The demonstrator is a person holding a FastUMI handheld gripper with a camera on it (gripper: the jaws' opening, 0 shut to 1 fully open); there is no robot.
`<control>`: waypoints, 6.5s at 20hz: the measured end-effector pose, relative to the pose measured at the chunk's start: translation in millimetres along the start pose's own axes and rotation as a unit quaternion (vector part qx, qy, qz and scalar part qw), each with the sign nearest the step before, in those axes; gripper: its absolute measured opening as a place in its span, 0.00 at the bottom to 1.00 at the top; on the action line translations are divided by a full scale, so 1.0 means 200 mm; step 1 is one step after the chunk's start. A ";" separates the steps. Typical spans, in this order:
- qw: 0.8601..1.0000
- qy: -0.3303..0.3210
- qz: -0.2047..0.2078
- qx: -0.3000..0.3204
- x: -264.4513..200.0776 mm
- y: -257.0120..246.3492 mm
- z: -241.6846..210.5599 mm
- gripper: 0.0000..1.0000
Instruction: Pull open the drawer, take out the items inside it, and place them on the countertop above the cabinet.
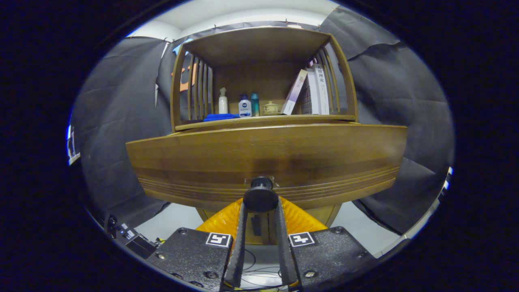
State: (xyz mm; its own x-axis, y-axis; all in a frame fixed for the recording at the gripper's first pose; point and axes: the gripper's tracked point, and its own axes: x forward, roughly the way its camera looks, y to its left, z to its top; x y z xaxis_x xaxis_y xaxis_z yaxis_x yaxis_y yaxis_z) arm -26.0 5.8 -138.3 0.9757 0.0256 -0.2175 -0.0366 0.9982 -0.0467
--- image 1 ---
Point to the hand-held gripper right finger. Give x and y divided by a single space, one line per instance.
284 247

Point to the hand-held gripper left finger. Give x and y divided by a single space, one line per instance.
239 243

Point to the black round drawer knob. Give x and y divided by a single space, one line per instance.
260 198

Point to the wooden countertop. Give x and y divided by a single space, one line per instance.
263 120

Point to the brown wooden cabinet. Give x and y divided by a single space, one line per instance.
259 44

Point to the black electronic device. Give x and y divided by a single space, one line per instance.
138 243

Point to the blue folded cloth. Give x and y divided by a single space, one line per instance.
219 117

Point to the white bottle with blue cap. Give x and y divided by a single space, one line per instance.
245 108

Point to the teal translucent bottle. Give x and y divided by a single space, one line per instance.
255 106

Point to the white pump bottle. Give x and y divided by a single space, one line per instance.
223 106

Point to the beige lidded teacup with saucer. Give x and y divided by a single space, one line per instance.
270 108

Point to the grey patterned book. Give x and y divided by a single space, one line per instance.
308 97

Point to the purple cover book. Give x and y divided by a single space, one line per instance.
294 93

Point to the thick white book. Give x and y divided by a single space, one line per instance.
322 93

